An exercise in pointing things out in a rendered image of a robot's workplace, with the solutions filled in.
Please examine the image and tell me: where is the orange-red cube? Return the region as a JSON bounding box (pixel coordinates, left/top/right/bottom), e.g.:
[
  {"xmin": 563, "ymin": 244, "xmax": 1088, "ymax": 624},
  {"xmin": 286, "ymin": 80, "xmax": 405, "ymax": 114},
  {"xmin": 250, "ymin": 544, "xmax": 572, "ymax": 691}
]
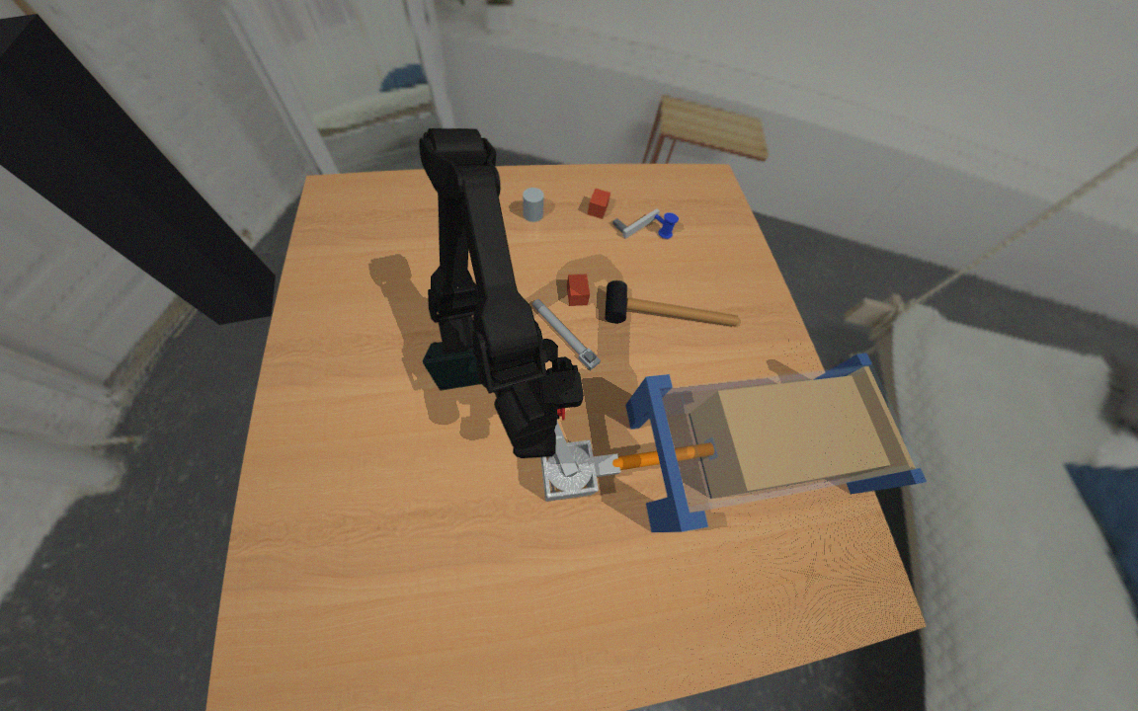
[
  {"xmin": 588, "ymin": 189, "xmax": 610, "ymax": 220},
  {"xmin": 567, "ymin": 274, "xmax": 589, "ymax": 306}
]

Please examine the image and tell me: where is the wooden-handled mallet with black head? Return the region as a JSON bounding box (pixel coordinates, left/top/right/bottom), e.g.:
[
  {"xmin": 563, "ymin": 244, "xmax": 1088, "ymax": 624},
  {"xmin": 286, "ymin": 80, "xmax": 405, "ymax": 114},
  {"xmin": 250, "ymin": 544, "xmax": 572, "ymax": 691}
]
[{"xmin": 605, "ymin": 280, "xmax": 739, "ymax": 326}]

